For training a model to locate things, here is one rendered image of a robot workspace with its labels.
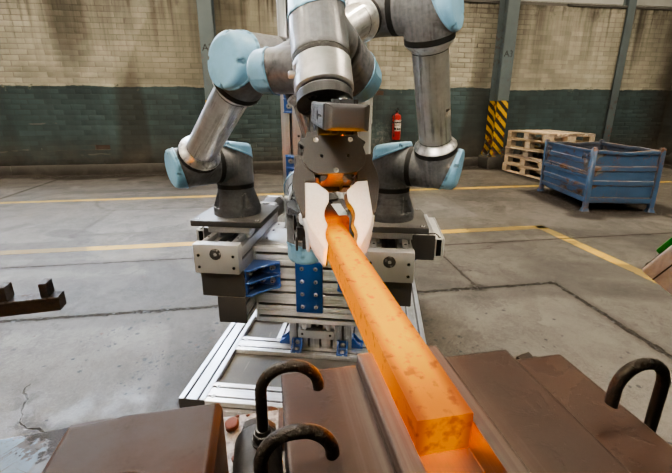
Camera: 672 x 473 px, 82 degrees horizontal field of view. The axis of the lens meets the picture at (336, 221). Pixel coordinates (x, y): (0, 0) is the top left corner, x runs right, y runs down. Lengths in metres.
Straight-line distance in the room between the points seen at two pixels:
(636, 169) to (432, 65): 4.56
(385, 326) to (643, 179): 5.27
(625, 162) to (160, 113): 6.77
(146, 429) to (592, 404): 0.26
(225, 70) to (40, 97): 7.41
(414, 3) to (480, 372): 0.79
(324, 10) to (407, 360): 0.42
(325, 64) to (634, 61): 9.79
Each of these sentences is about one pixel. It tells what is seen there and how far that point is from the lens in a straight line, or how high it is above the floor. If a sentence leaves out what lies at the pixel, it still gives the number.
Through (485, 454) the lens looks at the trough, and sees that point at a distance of 0.22.
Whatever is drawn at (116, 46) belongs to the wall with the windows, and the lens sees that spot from 7.76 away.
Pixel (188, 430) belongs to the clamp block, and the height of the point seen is 0.98.
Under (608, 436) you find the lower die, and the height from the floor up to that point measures 0.98.
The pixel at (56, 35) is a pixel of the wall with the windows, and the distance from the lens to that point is 8.10.
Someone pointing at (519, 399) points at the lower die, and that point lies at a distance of 0.27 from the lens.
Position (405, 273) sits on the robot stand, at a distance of 1.08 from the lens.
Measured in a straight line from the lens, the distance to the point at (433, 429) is 0.22.
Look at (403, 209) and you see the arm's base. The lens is 1.18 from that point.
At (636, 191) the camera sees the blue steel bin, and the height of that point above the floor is 0.24.
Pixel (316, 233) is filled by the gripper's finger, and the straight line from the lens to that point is 0.41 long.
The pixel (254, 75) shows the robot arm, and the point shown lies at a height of 1.20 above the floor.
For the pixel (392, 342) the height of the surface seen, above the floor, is 1.01.
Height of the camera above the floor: 1.15
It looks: 17 degrees down
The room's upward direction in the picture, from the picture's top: straight up
